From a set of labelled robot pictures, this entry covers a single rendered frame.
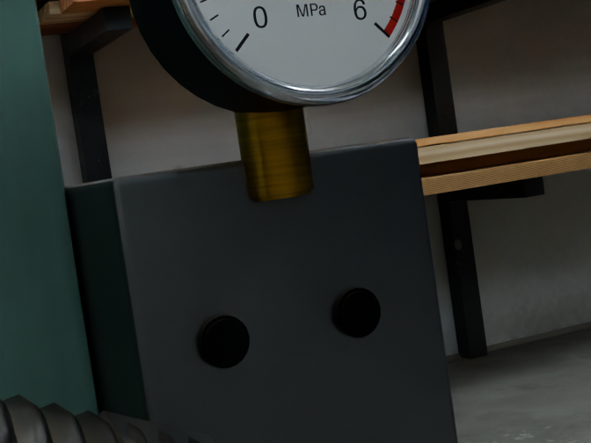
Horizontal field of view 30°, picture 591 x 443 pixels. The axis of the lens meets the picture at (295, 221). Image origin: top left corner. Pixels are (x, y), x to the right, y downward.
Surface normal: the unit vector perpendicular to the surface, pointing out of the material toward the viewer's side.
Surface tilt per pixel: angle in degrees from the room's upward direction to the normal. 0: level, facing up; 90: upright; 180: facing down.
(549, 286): 90
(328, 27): 90
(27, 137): 90
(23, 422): 38
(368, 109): 90
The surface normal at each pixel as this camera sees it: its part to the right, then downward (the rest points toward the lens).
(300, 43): 0.44, -0.02
